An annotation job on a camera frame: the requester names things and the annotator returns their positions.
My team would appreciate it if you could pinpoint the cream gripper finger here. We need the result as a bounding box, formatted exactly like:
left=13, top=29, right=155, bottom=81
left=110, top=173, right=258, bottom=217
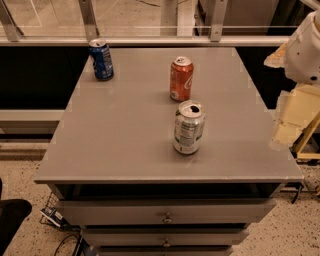
left=269, top=83, right=320, bottom=151
left=264, top=43, right=288, bottom=68

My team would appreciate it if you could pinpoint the yellow wooden frame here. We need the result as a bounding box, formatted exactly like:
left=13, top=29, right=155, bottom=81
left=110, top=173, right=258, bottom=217
left=293, top=112, right=320, bottom=160

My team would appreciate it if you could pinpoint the grey drawer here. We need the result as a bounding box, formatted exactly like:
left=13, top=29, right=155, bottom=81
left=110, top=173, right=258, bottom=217
left=82, top=228, right=248, bottom=247
left=98, top=246, right=233, bottom=256
left=56, top=199, right=276, bottom=226

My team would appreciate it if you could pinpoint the black floor cable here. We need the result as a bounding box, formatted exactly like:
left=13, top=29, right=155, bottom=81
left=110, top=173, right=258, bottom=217
left=53, top=233, right=88, bottom=256

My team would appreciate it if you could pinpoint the glass railing panel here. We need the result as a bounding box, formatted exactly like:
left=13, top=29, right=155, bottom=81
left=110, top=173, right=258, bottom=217
left=0, top=0, right=320, bottom=47

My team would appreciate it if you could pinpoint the grey drawer cabinet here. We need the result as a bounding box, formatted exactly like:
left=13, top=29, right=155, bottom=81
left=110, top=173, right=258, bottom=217
left=33, top=46, right=305, bottom=256

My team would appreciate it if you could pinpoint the bottom grey drawer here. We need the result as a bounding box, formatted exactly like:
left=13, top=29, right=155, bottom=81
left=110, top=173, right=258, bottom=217
left=98, top=246, right=233, bottom=256

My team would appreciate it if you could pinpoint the middle grey drawer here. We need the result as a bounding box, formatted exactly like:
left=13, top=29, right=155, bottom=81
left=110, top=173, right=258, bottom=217
left=82, top=228, right=248, bottom=247

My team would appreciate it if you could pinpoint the silver green soda can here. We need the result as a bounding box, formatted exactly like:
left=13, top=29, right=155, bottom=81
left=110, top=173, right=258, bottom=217
left=173, top=100, right=206, bottom=155

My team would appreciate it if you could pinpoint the top grey drawer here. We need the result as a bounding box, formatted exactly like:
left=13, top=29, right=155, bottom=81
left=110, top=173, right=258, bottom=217
left=56, top=199, right=276, bottom=226

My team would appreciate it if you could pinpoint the wire basket on floor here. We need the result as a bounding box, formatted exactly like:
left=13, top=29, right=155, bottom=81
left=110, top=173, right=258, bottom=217
left=40, top=193, right=68, bottom=229

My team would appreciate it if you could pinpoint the black chair edge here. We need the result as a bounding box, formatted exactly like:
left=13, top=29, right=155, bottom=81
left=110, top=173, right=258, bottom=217
left=0, top=178, right=32, bottom=256

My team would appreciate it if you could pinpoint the blue soda can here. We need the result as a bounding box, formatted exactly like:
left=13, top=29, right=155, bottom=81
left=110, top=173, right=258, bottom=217
left=89, top=39, right=114, bottom=80

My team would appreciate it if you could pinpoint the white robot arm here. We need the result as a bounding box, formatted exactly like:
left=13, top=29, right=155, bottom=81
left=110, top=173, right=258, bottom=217
left=264, top=9, right=320, bottom=151

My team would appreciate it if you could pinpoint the orange coke can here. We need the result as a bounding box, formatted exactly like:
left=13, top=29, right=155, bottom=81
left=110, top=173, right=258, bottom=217
left=170, top=56, right=194, bottom=102

